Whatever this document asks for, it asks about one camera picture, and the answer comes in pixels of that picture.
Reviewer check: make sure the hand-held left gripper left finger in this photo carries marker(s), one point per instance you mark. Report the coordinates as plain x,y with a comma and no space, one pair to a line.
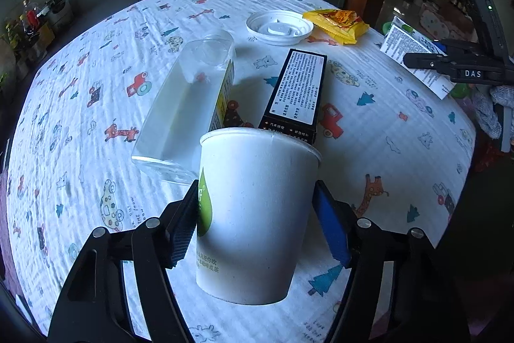
182,230

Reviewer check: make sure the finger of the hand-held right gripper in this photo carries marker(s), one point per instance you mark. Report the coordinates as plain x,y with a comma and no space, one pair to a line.
457,46
425,61

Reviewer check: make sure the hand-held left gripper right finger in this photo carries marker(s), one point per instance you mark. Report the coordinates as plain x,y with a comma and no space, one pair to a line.
331,222

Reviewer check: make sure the white milk carton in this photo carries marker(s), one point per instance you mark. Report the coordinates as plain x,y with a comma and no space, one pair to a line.
401,41

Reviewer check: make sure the green plastic basket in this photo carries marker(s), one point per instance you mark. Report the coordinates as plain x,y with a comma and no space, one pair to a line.
461,90

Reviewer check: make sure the white paper cup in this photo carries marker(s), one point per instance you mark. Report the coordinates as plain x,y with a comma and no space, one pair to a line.
257,214

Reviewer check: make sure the person's right hand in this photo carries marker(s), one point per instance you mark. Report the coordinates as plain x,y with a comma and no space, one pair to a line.
488,114

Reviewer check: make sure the pink printed mat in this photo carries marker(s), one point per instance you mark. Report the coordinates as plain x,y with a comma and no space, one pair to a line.
441,21

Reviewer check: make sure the yellow snack packet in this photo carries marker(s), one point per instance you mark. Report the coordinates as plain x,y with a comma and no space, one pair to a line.
337,21

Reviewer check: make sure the clear plastic bottle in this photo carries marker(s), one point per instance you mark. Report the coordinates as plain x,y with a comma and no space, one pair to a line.
176,102

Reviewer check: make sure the black printed box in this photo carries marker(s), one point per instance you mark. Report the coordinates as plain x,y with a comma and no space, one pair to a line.
297,90

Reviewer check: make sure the white plastic lid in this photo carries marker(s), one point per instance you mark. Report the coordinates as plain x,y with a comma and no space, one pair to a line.
281,27

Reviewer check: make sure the printed white tablecloth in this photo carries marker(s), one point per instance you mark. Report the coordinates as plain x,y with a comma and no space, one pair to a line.
100,94

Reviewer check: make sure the white utensil pot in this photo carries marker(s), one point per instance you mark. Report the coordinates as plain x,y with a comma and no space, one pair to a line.
58,9

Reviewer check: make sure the group of condiment bottles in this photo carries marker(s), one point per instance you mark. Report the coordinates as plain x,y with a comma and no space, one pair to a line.
24,29

